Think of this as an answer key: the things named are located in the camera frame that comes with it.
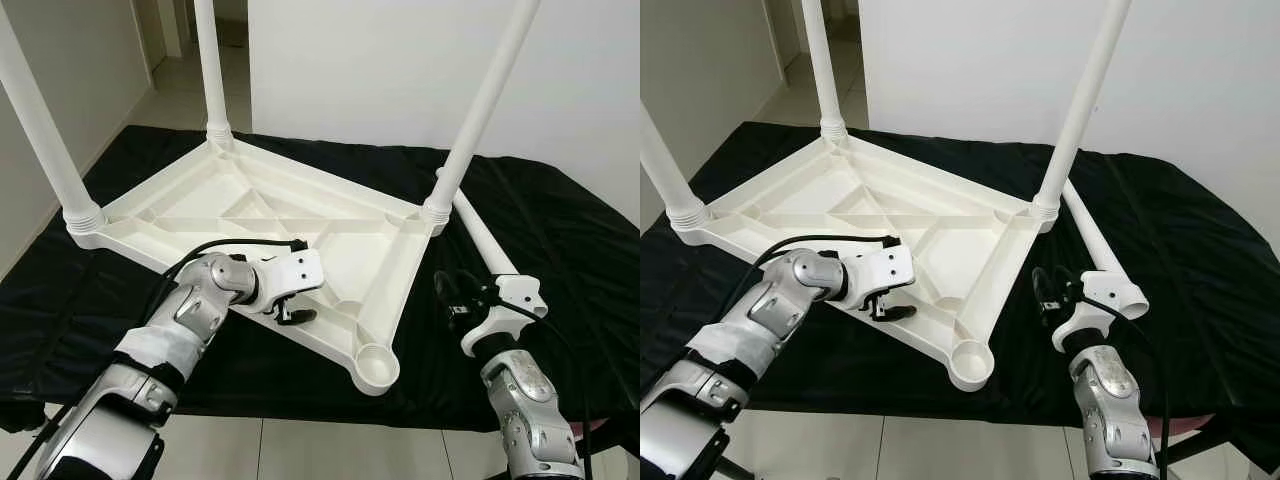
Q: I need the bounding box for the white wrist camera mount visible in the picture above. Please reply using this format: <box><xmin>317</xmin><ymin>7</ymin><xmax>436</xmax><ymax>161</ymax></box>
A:
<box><xmin>848</xmin><ymin>245</ymin><xmax>916</xmax><ymax>306</ymax></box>
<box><xmin>1052</xmin><ymin>270</ymin><xmax>1151</xmax><ymax>353</ymax></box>
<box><xmin>462</xmin><ymin>274</ymin><xmax>549</xmax><ymax>355</ymax></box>
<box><xmin>262</xmin><ymin>248</ymin><xmax>326</xmax><ymax>313</ymax></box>

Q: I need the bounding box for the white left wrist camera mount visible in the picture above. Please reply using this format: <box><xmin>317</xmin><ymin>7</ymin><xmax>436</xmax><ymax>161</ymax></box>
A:
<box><xmin>848</xmin><ymin>245</ymin><xmax>916</xmax><ymax>306</ymax></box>
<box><xmin>262</xmin><ymin>248</ymin><xmax>326</xmax><ymax>313</ymax></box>

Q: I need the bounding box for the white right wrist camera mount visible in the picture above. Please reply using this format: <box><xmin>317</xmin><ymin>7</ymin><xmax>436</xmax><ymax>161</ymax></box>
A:
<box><xmin>1052</xmin><ymin>270</ymin><xmax>1151</xmax><ymax>353</ymax></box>
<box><xmin>462</xmin><ymin>274</ymin><xmax>549</xmax><ymax>355</ymax></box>

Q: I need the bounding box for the white door frame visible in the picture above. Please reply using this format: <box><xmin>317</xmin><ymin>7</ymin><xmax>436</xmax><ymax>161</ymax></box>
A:
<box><xmin>765</xmin><ymin>0</ymin><xmax>811</xmax><ymax>71</ymax></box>
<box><xmin>135</xmin><ymin>0</ymin><xmax>196</xmax><ymax>71</ymax></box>

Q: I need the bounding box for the white plastic table top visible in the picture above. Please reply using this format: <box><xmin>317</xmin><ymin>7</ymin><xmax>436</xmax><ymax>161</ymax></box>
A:
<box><xmin>672</xmin><ymin>132</ymin><xmax>1063</xmax><ymax>393</ymax></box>
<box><xmin>68</xmin><ymin>135</ymin><xmax>451</xmax><ymax>398</ymax></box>

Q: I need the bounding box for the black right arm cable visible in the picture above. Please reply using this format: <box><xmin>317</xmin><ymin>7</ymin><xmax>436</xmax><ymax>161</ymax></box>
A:
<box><xmin>1075</xmin><ymin>288</ymin><xmax>1173</xmax><ymax>476</ymax></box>
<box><xmin>470</xmin><ymin>285</ymin><xmax>596</xmax><ymax>479</ymax></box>

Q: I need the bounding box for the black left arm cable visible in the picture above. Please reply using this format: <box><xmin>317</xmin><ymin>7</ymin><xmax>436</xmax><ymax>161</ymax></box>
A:
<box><xmin>140</xmin><ymin>237</ymin><xmax>307</xmax><ymax>321</ymax></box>
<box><xmin>745</xmin><ymin>234</ymin><xmax>896</xmax><ymax>291</ymax></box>

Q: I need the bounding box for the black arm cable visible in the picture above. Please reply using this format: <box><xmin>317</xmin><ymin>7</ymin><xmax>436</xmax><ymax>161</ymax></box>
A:
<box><xmin>140</xmin><ymin>237</ymin><xmax>307</xmax><ymax>321</ymax></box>
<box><xmin>470</xmin><ymin>285</ymin><xmax>596</xmax><ymax>479</ymax></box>
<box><xmin>1075</xmin><ymin>288</ymin><xmax>1173</xmax><ymax>476</ymax></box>
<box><xmin>745</xmin><ymin>234</ymin><xmax>896</xmax><ymax>291</ymax></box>

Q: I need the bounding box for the black table cloth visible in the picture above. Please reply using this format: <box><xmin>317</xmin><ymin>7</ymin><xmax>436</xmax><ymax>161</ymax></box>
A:
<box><xmin>640</xmin><ymin>120</ymin><xmax>1280</xmax><ymax>471</ymax></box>
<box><xmin>0</xmin><ymin>125</ymin><xmax>641</xmax><ymax>436</ymax></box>

